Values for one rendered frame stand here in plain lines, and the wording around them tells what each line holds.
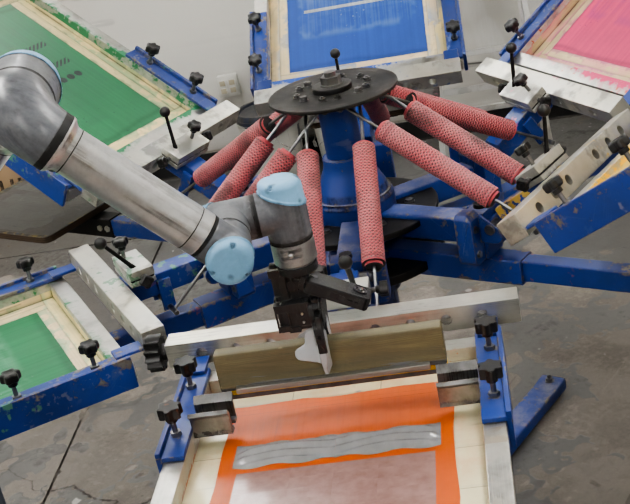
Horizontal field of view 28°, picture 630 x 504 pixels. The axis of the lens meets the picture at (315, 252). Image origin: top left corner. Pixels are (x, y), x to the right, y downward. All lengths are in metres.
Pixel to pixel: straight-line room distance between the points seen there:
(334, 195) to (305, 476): 0.94
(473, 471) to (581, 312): 2.48
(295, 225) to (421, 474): 0.45
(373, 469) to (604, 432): 1.82
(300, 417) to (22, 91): 0.79
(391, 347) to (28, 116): 0.74
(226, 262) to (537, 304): 2.75
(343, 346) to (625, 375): 2.02
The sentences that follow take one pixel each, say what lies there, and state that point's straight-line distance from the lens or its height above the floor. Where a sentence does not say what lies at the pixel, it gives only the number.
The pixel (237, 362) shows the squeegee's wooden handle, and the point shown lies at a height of 1.09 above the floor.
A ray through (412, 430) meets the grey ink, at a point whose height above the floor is 0.96.
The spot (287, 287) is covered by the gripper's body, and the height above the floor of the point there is 1.22.
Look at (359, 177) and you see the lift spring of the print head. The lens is 2.67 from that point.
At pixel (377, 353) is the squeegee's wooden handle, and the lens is 2.19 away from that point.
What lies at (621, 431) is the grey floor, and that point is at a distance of 3.83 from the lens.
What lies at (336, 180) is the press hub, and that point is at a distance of 2.87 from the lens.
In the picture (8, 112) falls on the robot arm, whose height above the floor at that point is 1.65.
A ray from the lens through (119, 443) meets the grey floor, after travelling 4.28.
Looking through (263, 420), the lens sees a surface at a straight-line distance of 2.29.
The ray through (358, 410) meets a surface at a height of 0.96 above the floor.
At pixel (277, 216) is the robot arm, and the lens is 2.06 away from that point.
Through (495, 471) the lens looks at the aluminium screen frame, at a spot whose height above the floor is 0.99.
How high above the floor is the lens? 2.12
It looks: 23 degrees down
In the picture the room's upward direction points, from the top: 12 degrees counter-clockwise
